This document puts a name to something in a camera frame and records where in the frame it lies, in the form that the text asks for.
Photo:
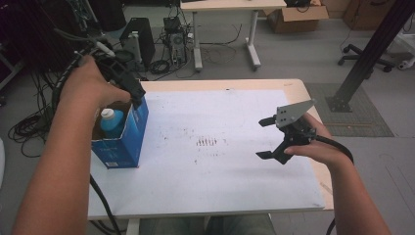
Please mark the black office chair base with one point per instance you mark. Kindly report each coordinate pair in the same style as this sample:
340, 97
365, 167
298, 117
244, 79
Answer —
355, 57

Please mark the person's left hand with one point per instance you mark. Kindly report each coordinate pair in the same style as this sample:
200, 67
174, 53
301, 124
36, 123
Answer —
88, 84

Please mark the person's right hand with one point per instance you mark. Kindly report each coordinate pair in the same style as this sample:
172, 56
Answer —
321, 151

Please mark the white-legged wooden desk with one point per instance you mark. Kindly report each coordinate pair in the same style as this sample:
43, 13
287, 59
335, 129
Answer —
228, 5

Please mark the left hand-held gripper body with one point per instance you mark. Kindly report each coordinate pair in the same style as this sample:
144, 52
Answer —
122, 70

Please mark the open brown cardboard box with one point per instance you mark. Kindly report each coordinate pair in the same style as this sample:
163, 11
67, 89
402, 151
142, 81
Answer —
293, 21

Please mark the blue bottle with white cap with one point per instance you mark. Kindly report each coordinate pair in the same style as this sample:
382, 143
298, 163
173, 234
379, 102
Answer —
112, 125

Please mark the large black computer tower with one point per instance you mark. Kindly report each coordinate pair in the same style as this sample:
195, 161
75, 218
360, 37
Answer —
148, 39

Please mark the black metal frame beam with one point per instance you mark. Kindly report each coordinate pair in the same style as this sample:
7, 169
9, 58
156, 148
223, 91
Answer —
372, 49

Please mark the closed brown cardboard box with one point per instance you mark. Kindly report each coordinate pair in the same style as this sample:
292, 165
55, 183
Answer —
365, 14

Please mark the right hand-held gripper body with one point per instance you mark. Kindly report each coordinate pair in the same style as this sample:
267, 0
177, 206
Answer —
293, 114

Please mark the white table leg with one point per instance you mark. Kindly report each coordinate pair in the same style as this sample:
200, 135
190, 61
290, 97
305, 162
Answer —
131, 226

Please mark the small black computer tower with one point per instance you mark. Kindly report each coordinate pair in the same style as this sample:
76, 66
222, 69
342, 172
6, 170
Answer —
176, 40

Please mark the grey floor mat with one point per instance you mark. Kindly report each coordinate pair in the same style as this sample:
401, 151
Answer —
359, 120

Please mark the blue cardboard box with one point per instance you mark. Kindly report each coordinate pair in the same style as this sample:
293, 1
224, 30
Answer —
130, 147

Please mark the black curtain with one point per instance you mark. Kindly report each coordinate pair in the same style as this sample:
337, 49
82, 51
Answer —
32, 32

